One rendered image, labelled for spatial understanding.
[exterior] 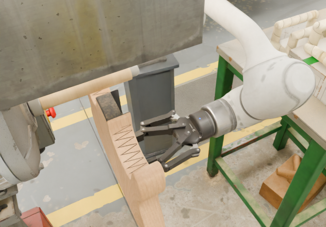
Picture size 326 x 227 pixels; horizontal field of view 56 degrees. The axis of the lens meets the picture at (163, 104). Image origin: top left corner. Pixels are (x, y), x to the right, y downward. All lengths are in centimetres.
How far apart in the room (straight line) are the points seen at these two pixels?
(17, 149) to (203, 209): 144
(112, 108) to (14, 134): 16
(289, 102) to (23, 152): 49
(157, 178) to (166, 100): 124
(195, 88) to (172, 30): 203
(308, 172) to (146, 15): 87
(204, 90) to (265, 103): 178
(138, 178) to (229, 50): 88
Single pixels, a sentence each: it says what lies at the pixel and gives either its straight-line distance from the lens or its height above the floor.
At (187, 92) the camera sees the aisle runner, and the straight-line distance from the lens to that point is 241.
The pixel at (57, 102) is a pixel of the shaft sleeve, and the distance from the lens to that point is 61.
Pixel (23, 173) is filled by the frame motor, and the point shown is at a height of 122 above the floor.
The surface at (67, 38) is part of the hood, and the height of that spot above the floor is 145.
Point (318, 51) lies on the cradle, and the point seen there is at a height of 106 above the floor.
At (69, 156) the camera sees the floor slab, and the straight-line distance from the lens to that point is 214.
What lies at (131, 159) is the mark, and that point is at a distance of 58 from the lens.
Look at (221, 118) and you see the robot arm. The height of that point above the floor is 109.
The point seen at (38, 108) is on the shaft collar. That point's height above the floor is 126.
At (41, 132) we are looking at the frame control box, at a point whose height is 99.
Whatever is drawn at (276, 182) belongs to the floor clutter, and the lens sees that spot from 184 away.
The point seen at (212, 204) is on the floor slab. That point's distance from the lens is 185.
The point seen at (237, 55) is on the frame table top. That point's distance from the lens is 123.
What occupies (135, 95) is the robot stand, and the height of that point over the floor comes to 55.
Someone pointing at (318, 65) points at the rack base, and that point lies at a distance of 110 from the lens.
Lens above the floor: 164
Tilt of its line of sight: 45 degrees down
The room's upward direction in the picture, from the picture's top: 3 degrees counter-clockwise
